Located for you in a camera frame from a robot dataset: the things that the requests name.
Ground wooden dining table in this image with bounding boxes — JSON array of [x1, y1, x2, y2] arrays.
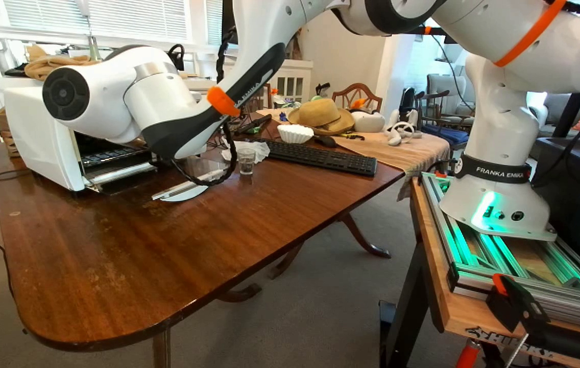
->
[[0, 147, 405, 368]]

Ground white crumpled napkin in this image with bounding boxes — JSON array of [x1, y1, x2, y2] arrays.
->
[[221, 141, 269, 163]]

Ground small glass cup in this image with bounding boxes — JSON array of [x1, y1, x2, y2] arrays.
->
[[237, 149, 254, 175]]

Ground tan straw hat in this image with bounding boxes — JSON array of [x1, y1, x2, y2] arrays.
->
[[287, 98, 356, 134]]

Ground tan folded cloth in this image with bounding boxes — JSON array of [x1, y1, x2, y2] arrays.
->
[[25, 44, 91, 79]]

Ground beige table runner cloth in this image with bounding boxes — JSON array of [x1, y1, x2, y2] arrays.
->
[[335, 132, 451, 175]]

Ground black keyboard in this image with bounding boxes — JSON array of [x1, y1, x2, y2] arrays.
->
[[268, 141, 375, 178]]

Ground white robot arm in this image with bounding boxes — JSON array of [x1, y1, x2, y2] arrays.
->
[[42, 0, 580, 240]]

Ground white oven door on table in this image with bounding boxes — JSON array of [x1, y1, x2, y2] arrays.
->
[[153, 170, 221, 203]]

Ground wooden chair back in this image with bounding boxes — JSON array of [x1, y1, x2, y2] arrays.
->
[[332, 81, 382, 112]]

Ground white headphones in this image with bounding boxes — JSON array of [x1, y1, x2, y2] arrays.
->
[[385, 122, 420, 144]]

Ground robot mounting base frame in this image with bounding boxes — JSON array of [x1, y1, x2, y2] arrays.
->
[[380, 174, 580, 368]]

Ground white cabinet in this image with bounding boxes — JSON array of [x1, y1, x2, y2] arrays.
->
[[264, 58, 312, 108]]

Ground white bowl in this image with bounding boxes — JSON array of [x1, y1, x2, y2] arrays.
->
[[278, 122, 314, 143]]

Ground white toaster oven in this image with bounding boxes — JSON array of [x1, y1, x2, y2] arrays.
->
[[1, 78, 155, 191]]

